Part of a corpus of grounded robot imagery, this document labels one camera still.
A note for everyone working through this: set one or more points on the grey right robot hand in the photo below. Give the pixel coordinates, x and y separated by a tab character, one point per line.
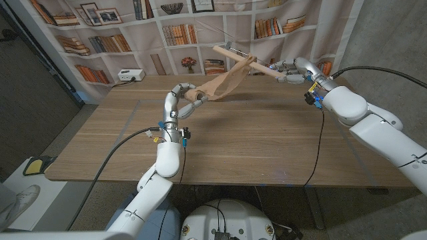
307	70

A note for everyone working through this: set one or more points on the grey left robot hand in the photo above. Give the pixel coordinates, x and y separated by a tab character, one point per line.
170	106

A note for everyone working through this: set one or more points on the tan adhesive wrap strip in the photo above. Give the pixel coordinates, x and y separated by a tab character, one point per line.
213	87

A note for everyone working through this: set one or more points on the wooden hanger with metal hook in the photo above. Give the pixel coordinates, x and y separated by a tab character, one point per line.
230	55

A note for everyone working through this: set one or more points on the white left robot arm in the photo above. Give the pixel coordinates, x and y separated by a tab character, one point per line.
166	160

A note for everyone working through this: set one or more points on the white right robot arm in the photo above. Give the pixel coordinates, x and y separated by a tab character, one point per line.
377	133

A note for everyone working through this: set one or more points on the white power strip box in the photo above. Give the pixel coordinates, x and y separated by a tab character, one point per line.
130	75

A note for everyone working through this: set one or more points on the printed bookshelf backdrop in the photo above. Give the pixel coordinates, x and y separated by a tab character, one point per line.
213	26

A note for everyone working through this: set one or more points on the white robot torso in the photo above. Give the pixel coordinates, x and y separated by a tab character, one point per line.
230	216

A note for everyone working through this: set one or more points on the dark grey door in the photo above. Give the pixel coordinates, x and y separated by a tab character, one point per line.
30	100

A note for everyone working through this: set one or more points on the grey metal table leg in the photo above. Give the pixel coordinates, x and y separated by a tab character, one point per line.
315	210

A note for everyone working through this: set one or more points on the yellow and black floor pad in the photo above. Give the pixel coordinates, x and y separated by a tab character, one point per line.
33	165

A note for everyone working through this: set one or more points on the white floor board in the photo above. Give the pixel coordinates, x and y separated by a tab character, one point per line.
50	200

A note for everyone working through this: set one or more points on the person's white shoe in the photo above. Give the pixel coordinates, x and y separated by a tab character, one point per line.
21	200

